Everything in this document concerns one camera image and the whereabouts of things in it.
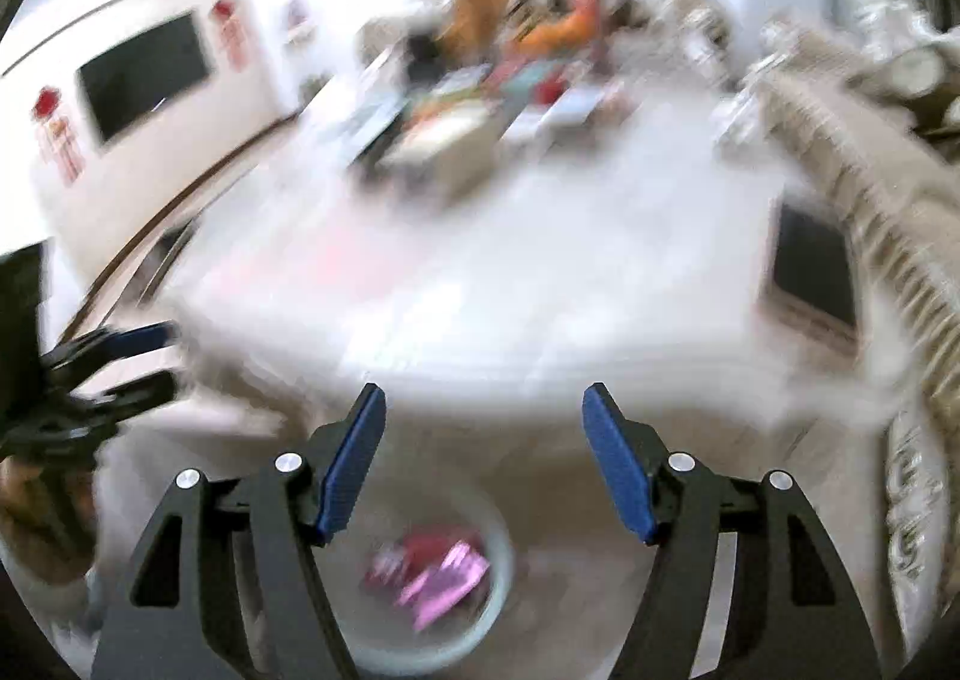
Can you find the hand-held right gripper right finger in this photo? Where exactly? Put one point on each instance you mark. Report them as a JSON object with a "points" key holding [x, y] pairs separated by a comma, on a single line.
{"points": [[619, 462]]}

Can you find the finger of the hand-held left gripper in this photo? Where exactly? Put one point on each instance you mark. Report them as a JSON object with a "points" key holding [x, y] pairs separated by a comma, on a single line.
{"points": [[131, 399], [139, 338]]}

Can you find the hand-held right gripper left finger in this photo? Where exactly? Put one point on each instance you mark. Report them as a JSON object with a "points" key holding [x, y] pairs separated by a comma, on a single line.
{"points": [[352, 462]]}

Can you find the pale mesh waste basket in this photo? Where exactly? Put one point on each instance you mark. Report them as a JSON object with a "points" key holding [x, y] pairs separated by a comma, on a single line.
{"points": [[495, 575]]}

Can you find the red packet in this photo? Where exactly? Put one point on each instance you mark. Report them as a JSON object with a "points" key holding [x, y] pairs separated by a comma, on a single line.
{"points": [[420, 549]]}

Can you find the pink packet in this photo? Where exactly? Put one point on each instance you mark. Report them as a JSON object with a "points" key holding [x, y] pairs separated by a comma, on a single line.
{"points": [[444, 581]]}

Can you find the white fringed tablecloth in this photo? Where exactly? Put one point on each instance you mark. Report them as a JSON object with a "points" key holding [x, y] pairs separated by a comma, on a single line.
{"points": [[525, 290]]}

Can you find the dark tablet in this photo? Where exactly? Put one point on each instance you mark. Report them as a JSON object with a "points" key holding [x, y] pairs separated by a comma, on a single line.
{"points": [[814, 275]]}

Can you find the pile of books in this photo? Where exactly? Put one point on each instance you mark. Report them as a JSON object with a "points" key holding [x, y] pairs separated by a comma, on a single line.
{"points": [[450, 125]]}

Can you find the ornate beige sofa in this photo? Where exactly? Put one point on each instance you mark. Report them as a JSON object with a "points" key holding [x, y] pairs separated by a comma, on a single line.
{"points": [[877, 148]]}

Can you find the orange cloth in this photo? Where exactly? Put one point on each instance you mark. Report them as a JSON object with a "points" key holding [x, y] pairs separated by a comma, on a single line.
{"points": [[562, 24]]}

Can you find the brown cardboard box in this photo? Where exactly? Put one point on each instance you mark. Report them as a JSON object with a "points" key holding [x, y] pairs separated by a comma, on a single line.
{"points": [[484, 2]]}

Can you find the red wall decoration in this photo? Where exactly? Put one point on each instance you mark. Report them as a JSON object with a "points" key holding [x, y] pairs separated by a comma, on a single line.
{"points": [[58, 134], [232, 34]]}

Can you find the black wall television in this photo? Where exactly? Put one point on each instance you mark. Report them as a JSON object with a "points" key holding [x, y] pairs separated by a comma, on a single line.
{"points": [[142, 76]]}

